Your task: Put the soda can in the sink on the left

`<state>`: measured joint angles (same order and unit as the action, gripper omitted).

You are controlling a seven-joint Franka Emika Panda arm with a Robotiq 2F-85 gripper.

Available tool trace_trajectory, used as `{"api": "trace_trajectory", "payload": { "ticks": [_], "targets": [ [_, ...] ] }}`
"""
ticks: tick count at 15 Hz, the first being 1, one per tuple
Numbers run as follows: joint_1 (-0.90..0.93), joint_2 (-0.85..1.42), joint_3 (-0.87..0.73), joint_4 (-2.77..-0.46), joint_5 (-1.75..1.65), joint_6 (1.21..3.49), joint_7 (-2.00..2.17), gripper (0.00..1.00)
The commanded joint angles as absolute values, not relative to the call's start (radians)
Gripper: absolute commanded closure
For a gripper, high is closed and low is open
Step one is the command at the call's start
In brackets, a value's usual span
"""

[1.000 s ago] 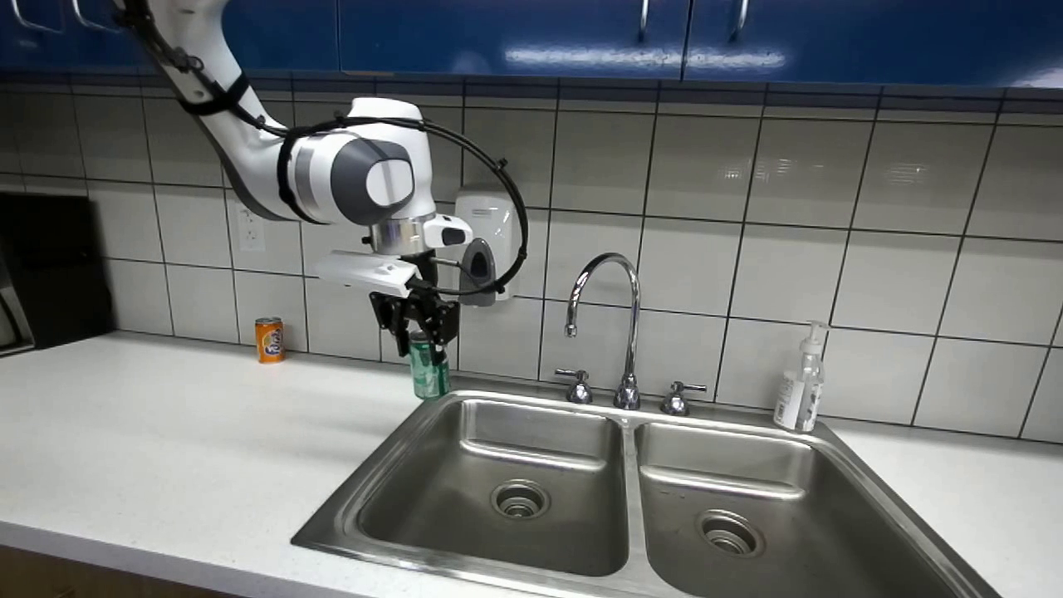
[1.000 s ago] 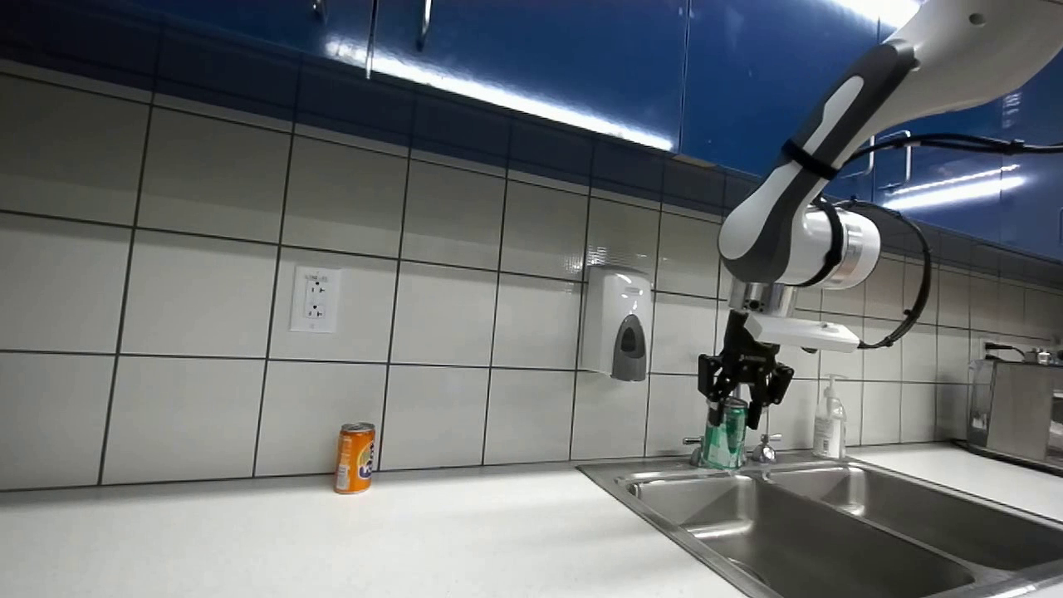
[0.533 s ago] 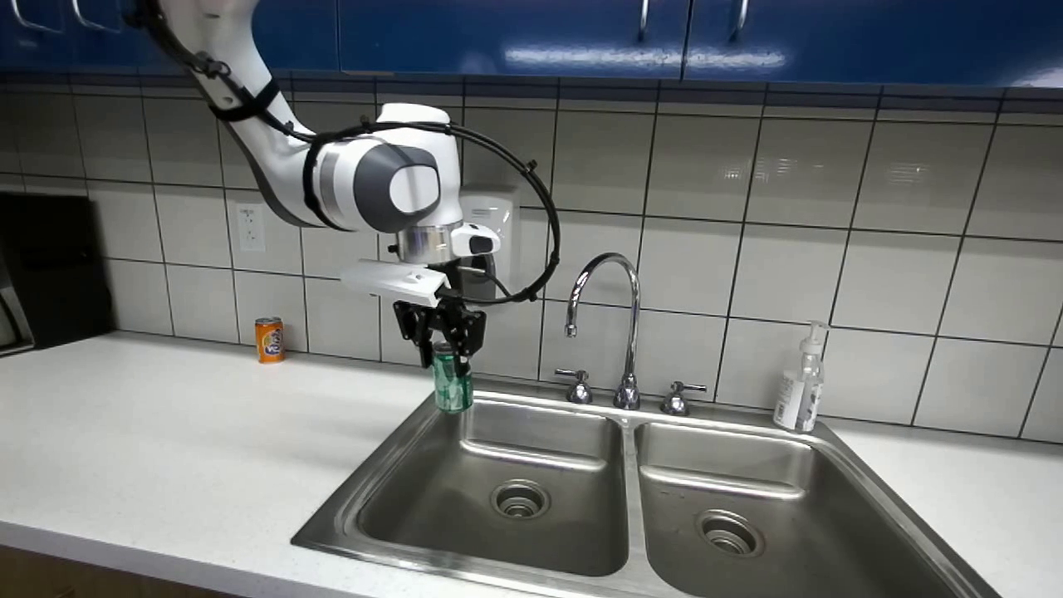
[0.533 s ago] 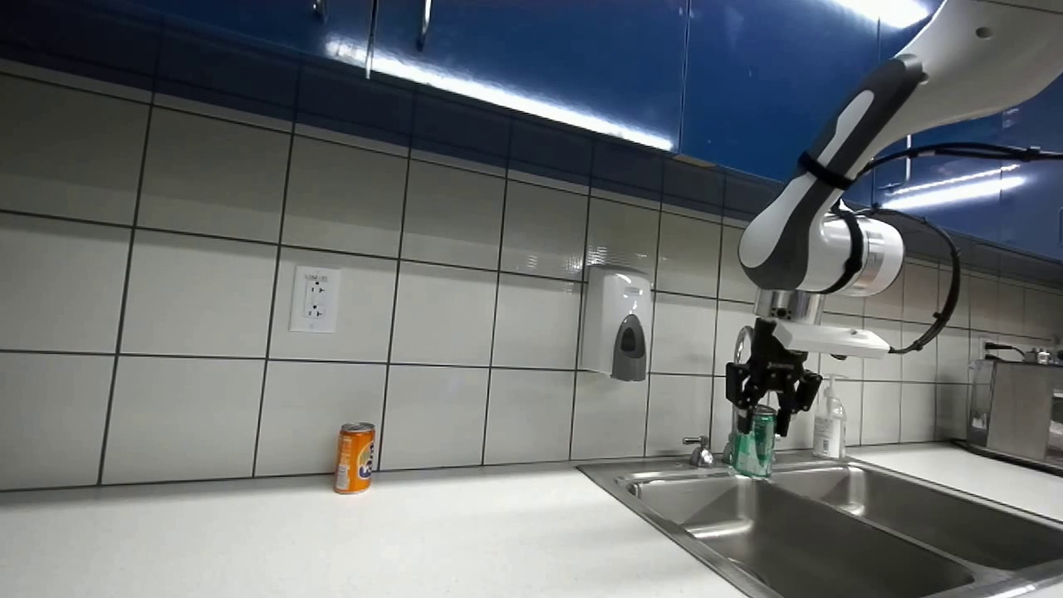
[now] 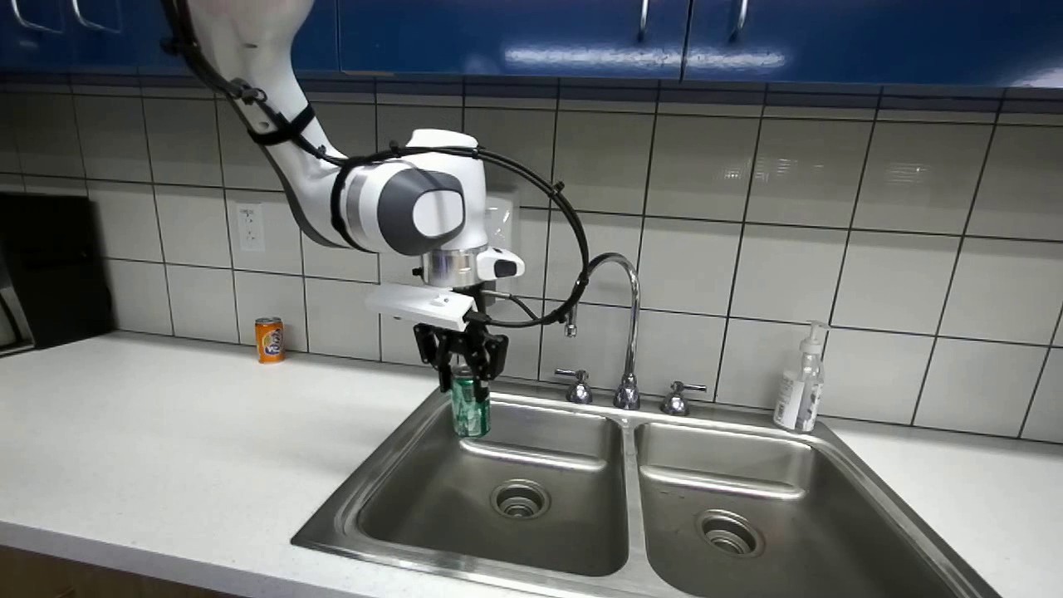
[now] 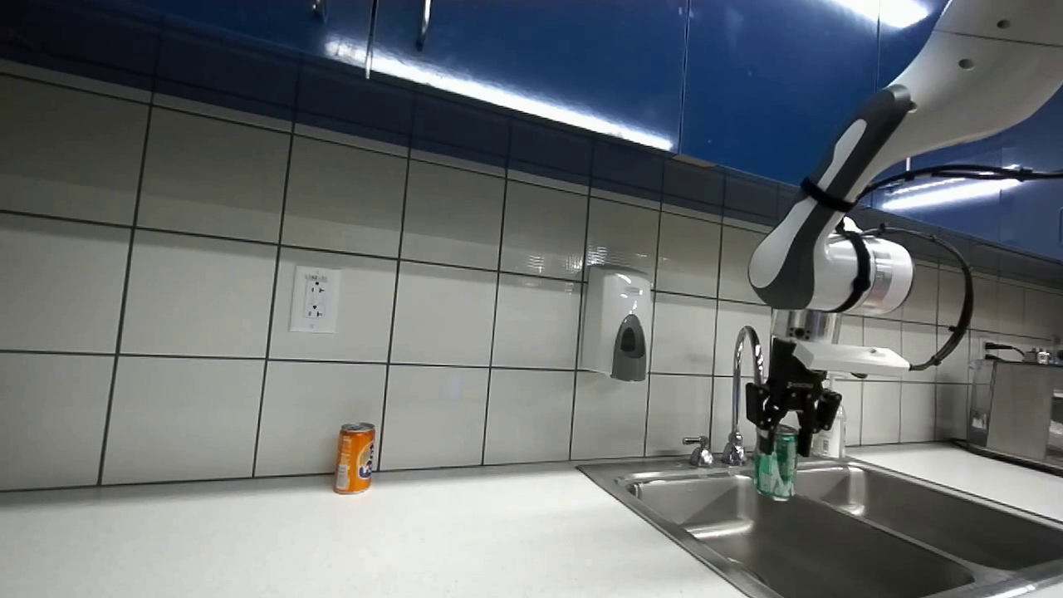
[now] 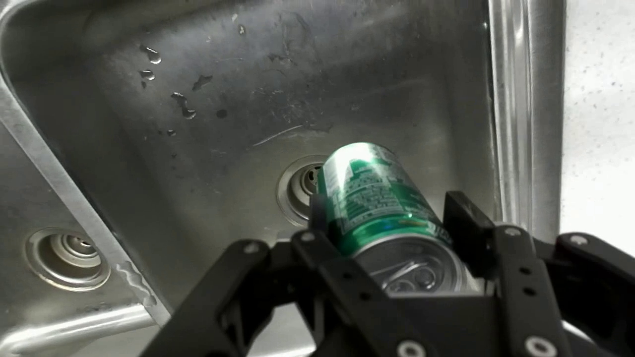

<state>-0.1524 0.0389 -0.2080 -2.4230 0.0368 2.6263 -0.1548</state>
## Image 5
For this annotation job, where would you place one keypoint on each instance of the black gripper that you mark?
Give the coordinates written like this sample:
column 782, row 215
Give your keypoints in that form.
column 464, row 334

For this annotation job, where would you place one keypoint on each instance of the green soda can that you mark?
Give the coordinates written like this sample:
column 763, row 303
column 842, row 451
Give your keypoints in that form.
column 469, row 411

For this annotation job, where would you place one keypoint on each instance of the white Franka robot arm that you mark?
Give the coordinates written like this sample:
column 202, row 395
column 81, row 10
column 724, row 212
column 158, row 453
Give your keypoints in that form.
column 418, row 203

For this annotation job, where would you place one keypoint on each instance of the metal sink drain strainer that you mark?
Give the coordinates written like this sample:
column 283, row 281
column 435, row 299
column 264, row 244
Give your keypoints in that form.
column 519, row 501
column 731, row 534

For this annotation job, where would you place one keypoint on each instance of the orange soda can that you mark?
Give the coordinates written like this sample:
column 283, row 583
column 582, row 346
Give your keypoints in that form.
column 269, row 341

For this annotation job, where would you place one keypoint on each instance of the stainless steel double sink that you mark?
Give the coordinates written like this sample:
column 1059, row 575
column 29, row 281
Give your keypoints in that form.
column 618, row 520

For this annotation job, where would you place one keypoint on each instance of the chrome gooseneck faucet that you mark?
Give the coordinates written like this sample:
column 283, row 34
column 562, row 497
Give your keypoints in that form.
column 633, row 334

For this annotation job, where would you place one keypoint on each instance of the blue upper cabinets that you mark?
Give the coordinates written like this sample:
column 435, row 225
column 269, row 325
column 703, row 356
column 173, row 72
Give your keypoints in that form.
column 532, row 39

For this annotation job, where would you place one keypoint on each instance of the clear soap pump bottle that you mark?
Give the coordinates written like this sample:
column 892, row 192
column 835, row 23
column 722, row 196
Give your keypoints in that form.
column 798, row 388

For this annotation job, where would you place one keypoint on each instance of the black microwave oven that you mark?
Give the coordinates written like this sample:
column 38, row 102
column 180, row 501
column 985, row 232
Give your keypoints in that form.
column 50, row 270

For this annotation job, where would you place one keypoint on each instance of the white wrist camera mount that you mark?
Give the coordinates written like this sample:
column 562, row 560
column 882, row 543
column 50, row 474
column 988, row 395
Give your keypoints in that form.
column 418, row 303

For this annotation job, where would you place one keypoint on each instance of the white wall power outlet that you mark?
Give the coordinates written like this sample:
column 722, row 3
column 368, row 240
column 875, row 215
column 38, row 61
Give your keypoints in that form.
column 251, row 235

